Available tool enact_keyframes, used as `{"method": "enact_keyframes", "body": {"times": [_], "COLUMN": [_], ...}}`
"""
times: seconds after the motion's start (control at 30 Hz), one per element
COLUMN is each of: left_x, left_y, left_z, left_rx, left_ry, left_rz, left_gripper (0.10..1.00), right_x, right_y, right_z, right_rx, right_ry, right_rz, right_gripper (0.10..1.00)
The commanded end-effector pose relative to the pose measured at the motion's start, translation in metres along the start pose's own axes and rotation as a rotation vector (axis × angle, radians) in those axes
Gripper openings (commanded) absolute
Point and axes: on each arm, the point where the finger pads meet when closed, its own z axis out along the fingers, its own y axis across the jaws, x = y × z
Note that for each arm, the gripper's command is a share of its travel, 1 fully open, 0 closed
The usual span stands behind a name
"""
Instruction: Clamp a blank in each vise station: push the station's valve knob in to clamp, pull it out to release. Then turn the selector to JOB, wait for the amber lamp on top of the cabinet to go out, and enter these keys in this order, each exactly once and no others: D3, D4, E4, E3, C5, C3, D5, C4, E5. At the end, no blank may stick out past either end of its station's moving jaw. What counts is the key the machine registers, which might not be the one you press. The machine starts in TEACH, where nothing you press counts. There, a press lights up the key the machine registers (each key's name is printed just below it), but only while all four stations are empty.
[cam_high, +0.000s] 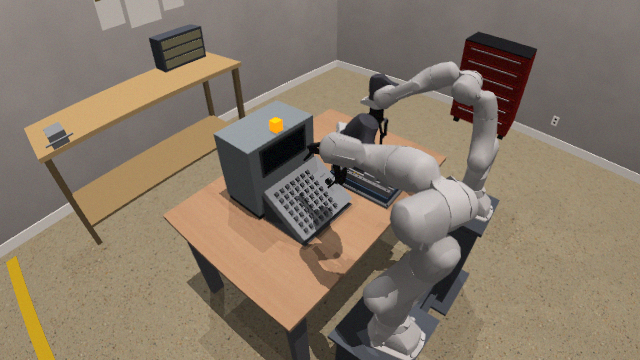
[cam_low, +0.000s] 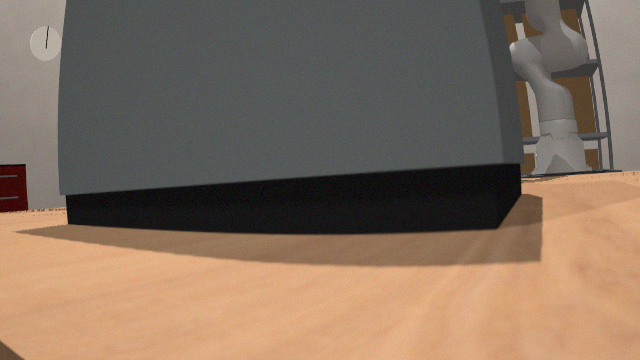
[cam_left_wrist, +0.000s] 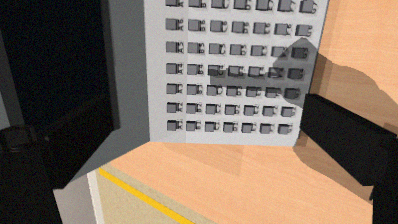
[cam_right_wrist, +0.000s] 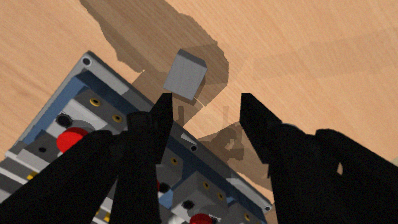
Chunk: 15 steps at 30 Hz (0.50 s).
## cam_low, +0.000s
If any grey cabinet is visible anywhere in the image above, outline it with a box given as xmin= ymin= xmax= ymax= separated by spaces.
xmin=58 ymin=0 xmax=525 ymax=235

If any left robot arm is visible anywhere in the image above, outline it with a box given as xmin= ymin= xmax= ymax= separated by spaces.
xmin=510 ymin=0 xmax=592 ymax=175

